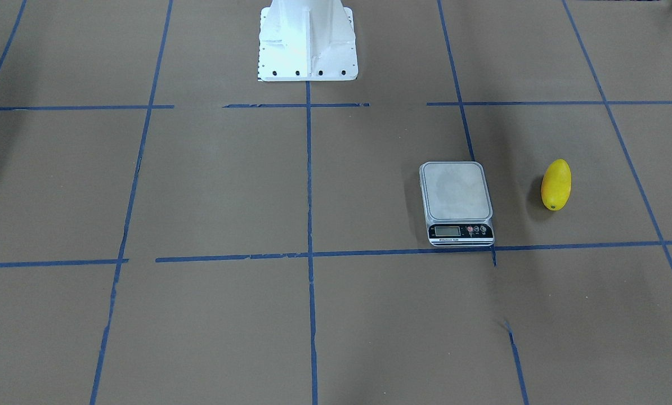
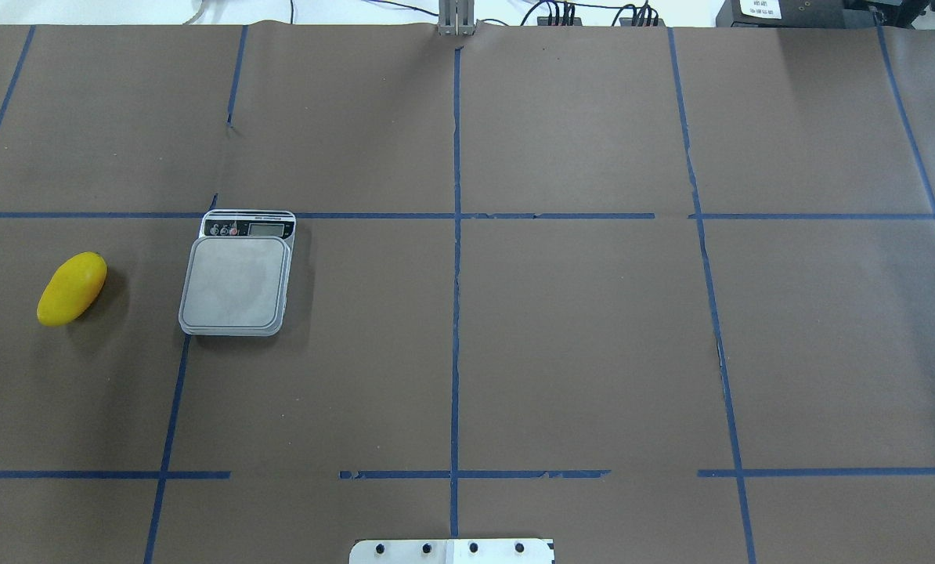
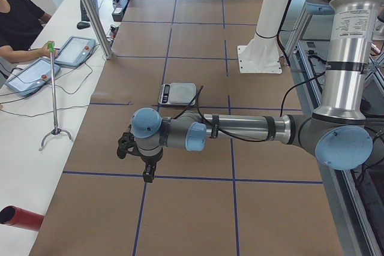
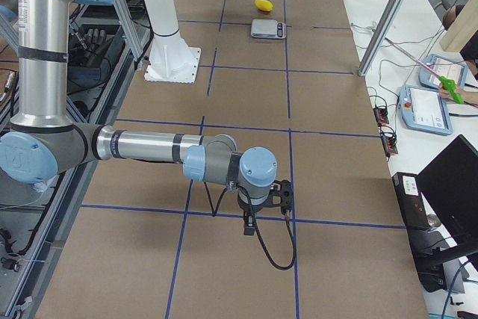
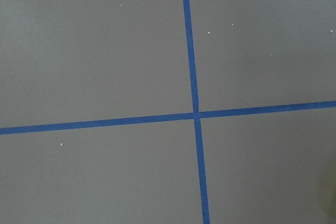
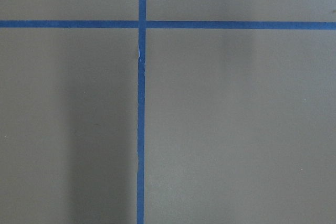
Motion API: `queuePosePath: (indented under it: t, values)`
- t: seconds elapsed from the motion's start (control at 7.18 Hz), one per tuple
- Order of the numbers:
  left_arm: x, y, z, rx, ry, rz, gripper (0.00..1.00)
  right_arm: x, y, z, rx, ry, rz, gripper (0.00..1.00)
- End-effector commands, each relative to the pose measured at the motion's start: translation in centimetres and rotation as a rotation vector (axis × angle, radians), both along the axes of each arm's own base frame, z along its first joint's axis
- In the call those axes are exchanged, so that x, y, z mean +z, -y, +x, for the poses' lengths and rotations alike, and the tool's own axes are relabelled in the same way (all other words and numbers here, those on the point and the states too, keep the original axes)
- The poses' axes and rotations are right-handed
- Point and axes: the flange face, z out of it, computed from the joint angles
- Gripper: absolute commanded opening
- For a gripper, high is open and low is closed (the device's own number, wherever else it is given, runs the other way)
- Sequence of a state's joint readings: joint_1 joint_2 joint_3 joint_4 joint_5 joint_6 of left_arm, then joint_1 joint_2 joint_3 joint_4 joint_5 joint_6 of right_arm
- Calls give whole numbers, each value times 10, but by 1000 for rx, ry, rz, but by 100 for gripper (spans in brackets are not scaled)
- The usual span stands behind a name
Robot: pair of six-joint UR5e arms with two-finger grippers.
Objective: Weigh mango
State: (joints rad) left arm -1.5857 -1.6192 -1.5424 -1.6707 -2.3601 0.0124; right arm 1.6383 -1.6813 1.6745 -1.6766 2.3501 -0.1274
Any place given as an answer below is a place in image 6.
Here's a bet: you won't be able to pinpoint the blue tape grid lines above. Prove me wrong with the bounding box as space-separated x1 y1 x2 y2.
1 0 335 223

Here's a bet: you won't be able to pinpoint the brown cardboard table cover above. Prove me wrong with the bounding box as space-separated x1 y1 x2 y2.
1 0 335 223

